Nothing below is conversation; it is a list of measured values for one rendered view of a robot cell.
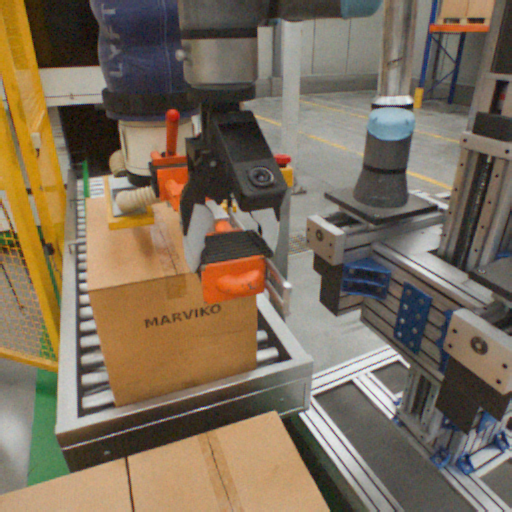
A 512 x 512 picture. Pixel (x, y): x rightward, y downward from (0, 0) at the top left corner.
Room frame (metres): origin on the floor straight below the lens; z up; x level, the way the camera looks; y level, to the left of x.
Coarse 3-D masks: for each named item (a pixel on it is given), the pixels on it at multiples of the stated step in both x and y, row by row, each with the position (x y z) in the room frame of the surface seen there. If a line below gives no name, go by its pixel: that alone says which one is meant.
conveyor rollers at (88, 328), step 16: (80, 192) 2.47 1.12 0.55; (96, 192) 2.50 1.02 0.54; (80, 208) 2.21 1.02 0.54; (80, 224) 1.98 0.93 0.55; (80, 256) 1.63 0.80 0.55; (80, 272) 1.53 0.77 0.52; (80, 288) 1.37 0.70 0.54; (80, 304) 1.28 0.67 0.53; (96, 336) 1.07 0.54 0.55; (272, 352) 1.00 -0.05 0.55; (96, 384) 0.87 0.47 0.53; (96, 400) 0.80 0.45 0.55; (112, 400) 0.81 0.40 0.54
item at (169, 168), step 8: (152, 160) 0.79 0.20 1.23; (160, 160) 0.79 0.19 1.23; (168, 160) 0.80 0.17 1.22; (176, 160) 0.80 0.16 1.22; (184, 160) 0.81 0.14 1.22; (152, 168) 0.74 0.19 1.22; (160, 168) 0.77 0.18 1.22; (168, 168) 0.73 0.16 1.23; (176, 168) 0.73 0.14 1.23; (184, 168) 0.73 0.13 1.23; (152, 176) 0.72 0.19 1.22; (160, 176) 0.72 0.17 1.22; (168, 176) 0.72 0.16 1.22; (176, 176) 0.73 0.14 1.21; (184, 176) 0.73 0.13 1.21; (152, 184) 0.75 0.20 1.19; (160, 184) 0.72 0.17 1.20; (160, 192) 0.72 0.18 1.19
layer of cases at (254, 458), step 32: (256, 416) 0.75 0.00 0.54; (160, 448) 0.65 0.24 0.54; (192, 448) 0.65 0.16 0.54; (224, 448) 0.65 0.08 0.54; (256, 448) 0.65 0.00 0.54; (288, 448) 0.65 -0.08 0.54; (64, 480) 0.56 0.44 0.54; (96, 480) 0.57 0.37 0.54; (128, 480) 0.57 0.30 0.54; (160, 480) 0.57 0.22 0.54; (192, 480) 0.57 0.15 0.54; (224, 480) 0.57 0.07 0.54; (256, 480) 0.57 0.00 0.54; (288, 480) 0.57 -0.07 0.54
